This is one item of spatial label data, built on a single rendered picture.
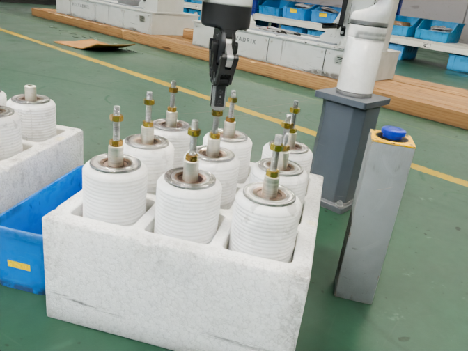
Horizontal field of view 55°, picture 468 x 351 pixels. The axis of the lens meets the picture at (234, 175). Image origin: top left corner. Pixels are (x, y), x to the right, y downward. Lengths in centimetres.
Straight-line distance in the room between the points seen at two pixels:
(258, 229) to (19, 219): 46
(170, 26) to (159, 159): 352
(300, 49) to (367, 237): 232
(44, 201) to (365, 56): 79
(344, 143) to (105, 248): 71
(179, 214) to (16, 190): 38
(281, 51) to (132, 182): 255
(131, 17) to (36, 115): 336
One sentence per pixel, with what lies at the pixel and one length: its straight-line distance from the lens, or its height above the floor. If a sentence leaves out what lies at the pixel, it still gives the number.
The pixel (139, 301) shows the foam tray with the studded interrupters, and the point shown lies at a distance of 70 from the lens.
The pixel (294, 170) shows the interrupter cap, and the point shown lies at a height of 25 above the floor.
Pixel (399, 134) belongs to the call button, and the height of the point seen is 33.
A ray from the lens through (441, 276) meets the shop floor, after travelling 109.
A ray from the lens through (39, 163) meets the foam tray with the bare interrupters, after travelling 97.
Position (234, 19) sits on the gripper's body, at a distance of 69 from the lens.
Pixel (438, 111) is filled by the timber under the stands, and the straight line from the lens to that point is 261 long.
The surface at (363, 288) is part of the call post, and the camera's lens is 90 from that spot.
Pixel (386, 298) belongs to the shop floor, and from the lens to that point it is 95.
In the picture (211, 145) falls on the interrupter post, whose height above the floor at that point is 27.
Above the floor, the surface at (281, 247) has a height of 19.
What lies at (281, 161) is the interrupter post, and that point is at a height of 27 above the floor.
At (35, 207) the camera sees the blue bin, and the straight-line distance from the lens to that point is 93.
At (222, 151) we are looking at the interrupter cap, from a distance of 79.
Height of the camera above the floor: 51
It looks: 22 degrees down
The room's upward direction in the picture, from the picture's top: 7 degrees clockwise
